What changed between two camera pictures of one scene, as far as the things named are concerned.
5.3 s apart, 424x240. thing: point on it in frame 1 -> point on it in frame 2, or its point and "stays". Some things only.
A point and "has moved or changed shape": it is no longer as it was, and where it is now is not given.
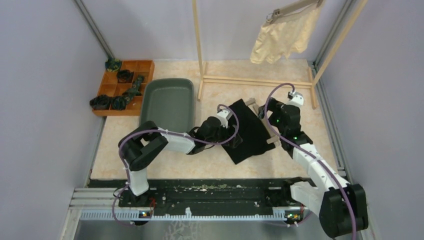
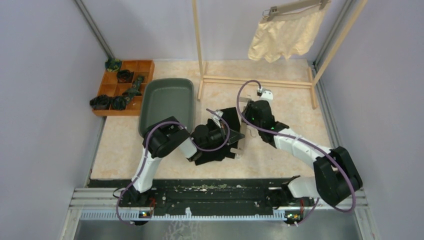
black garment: x=253 y=132 has moved or changed shape
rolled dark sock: x=113 y=64 stays
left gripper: x=232 y=141 stays
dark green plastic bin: x=168 y=102 stays
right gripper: x=272 y=105 -> x=247 y=113
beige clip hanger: x=293 y=9 has moved or changed shape
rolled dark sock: x=125 y=76 stays
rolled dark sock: x=101 y=102 stays
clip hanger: x=273 y=140 has moved or changed shape
